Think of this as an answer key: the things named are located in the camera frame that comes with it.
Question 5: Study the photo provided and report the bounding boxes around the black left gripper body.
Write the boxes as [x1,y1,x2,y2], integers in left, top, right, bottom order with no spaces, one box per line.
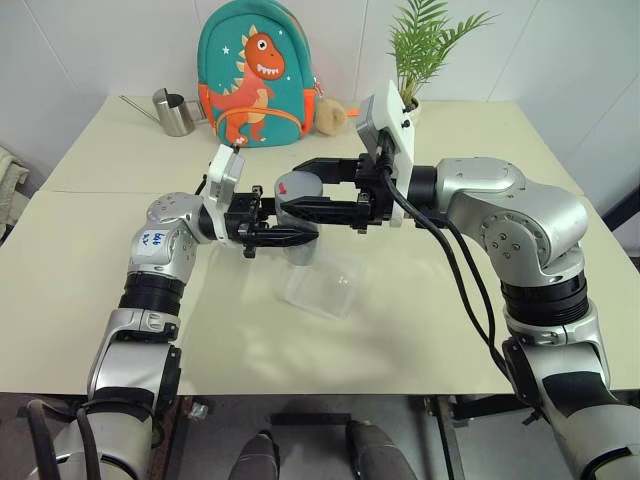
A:
[224,184,277,260]

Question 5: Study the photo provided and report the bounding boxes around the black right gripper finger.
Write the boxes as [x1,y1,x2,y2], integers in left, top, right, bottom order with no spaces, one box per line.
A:
[294,157,363,185]
[280,196,366,227]

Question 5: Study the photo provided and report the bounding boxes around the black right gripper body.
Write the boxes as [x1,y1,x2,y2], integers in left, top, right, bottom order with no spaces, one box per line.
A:
[355,149,402,233]

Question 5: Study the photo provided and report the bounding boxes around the silver can red lid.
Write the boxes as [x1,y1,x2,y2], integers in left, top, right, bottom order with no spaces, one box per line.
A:
[274,212,321,267]

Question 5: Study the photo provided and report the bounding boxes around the gray object with red mark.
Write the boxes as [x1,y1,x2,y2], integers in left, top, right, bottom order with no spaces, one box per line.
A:
[273,169,326,204]

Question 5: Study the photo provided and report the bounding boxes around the clear plastic container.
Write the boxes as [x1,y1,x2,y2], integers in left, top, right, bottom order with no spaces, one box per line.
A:
[276,251,366,322]

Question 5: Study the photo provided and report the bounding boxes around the beige plush pendant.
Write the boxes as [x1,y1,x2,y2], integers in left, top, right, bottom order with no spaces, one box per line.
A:
[313,96,349,137]

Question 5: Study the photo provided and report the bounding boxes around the steel watering can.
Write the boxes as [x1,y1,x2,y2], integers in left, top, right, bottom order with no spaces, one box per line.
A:
[119,87,208,138]

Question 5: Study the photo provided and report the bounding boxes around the teal dinosaur backpack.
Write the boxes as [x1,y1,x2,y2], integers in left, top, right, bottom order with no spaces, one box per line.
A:
[197,0,320,150]

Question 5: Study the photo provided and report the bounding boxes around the green palm plant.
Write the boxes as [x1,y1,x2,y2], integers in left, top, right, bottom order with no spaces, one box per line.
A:
[386,0,501,109]

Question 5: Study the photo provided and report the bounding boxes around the dark rounded shape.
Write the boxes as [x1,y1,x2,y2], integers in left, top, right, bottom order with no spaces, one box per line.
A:
[345,420,417,480]
[234,431,279,480]

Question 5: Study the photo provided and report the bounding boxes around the beige crumpled cloth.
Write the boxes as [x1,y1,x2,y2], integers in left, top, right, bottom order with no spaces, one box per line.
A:
[0,145,31,232]

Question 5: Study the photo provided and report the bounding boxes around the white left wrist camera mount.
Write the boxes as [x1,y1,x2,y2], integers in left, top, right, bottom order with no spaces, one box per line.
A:
[206,144,248,248]

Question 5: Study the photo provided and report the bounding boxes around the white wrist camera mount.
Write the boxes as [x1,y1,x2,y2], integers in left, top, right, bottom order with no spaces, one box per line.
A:
[355,79,418,229]
[206,144,248,248]

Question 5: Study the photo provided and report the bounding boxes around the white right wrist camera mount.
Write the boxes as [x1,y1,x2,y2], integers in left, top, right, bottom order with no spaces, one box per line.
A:
[355,79,418,229]

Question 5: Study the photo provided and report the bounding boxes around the black stand frame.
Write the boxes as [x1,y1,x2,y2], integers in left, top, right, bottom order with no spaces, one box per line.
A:
[599,185,640,277]

